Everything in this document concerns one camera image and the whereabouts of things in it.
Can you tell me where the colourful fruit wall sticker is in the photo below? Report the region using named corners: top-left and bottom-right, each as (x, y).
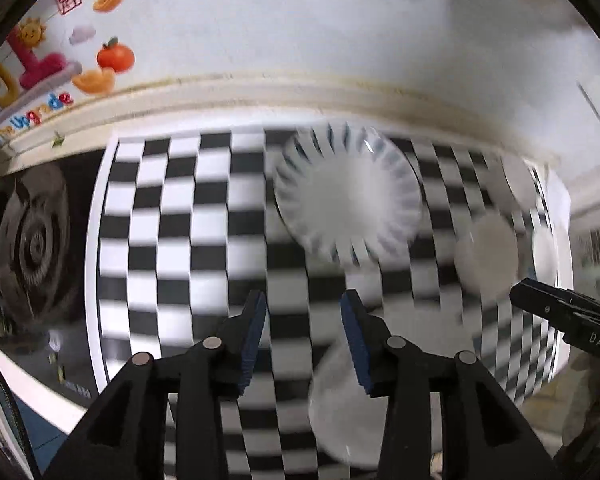
top-left (0, 0), bottom-right (137, 157)

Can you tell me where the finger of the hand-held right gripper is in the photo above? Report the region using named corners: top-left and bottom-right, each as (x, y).
top-left (509, 277), bottom-right (600, 332)

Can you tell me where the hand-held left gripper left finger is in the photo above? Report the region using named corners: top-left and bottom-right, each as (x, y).
top-left (42, 289), bottom-right (268, 480)

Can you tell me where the black gas stove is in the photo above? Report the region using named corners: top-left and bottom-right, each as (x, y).
top-left (0, 147), bottom-right (117, 413)

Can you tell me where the blue leaf pattern plate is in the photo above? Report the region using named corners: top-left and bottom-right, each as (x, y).
top-left (274, 122), bottom-right (424, 267)

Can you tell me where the black and white checkered mat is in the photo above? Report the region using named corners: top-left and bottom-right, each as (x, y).
top-left (85, 127), bottom-right (575, 480)

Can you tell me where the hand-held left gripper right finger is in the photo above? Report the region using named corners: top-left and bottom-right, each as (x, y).
top-left (340, 289), bottom-right (563, 480)

